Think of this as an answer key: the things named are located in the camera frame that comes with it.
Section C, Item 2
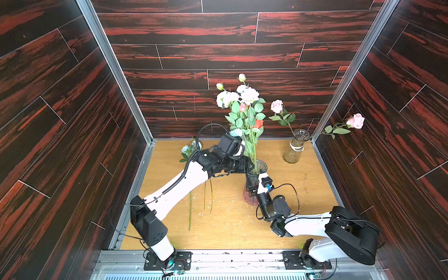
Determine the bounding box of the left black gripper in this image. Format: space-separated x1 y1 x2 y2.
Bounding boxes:
220 156 255 173

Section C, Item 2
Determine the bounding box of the purple glass vase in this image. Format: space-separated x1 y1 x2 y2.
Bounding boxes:
243 160 268 205

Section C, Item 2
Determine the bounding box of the clear glass vase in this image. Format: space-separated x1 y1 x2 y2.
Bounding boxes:
283 129 312 164

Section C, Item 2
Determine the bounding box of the blue white flower spray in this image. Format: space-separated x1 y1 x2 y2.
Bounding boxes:
180 138 202 231

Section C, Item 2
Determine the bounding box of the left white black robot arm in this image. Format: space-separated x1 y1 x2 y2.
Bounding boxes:
129 134 254 264

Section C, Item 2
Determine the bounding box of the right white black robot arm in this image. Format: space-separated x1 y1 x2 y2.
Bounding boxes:
245 178 380 270

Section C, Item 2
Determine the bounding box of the red pink white rose bouquet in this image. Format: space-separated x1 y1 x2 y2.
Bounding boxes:
236 73 266 175

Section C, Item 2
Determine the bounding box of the pink rose stem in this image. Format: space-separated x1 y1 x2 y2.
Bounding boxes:
269 100 296 133
319 113 365 139

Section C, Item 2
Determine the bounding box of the white flower spray far left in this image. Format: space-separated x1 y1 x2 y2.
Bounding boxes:
216 83 243 137

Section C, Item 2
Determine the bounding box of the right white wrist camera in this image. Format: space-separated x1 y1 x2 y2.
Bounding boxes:
259 173 274 194

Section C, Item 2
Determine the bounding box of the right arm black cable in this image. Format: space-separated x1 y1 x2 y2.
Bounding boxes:
255 182 386 280

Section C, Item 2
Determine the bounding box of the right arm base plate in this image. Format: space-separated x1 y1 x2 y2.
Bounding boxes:
282 250 332 270

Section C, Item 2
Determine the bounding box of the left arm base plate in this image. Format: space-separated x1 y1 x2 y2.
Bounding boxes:
143 250 193 272

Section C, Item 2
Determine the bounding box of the aluminium front rail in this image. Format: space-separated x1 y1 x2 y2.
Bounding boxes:
91 249 388 280

